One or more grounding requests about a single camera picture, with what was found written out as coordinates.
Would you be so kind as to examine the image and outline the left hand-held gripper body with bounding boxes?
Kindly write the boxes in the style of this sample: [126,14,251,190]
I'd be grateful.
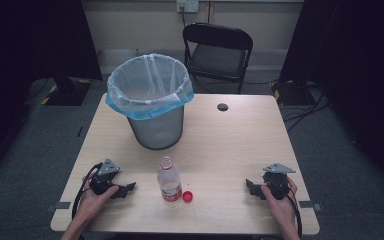
[89,157,122,197]

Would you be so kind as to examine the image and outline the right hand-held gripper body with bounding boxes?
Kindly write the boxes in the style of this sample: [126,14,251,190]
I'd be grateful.
[261,162,297,201]

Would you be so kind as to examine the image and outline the clear plastic bottle red label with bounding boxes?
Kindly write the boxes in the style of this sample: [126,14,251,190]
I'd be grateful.
[156,156,183,203]

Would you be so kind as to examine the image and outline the grey mesh trash bin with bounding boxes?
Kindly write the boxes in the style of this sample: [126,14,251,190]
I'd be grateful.
[126,105,185,151]

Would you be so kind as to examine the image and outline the translucent blue bin liner bag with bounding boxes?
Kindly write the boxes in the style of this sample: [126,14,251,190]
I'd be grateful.
[105,53,195,121]

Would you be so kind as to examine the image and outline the person's right hand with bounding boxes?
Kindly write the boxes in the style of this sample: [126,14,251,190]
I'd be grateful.
[260,176,300,229]

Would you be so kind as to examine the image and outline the person's left hand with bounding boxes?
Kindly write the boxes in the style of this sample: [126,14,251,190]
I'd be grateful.
[74,184,121,225]

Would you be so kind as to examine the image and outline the grey tape strip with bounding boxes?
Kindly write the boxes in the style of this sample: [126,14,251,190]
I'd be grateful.
[298,200,323,212]
[45,201,72,213]

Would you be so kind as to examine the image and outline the black stand base striped tape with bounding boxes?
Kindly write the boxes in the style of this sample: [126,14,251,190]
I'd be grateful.
[269,79,316,107]
[40,75,93,107]

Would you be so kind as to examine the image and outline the black folding chair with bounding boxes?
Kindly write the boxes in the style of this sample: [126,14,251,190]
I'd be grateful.
[182,22,254,95]

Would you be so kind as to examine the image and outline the black curtain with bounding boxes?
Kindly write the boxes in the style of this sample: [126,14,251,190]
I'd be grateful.
[278,0,384,198]
[0,0,103,183]

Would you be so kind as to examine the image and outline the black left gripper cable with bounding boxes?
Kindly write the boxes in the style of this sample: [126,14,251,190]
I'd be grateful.
[71,161,104,222]

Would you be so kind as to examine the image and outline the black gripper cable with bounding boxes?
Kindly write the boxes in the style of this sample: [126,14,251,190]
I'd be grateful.
[285,185,304,240]
[71,161,104,222]

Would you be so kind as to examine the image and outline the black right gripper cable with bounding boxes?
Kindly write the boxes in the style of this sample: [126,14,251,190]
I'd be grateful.
[285,185,304,240]

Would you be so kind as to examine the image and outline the black floor cables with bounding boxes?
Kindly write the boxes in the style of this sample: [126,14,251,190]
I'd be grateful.
[280,82,330,133]

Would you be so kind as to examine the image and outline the black power cable on wall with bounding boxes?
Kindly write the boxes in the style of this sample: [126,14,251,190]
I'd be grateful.
[179,5,188,29]

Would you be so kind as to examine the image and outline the white wall socket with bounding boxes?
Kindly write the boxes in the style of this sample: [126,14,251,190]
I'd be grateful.
[176,0,200,14]

